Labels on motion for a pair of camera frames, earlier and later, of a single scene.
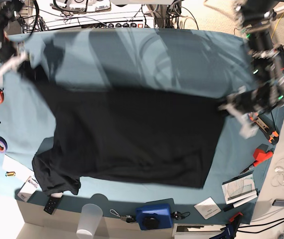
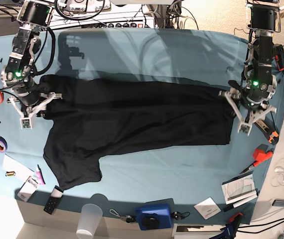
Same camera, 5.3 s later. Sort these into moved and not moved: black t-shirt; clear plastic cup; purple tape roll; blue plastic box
Moved: black t-shirt
Not moved: purple tape roll; clear plastic cup; blue plastic box
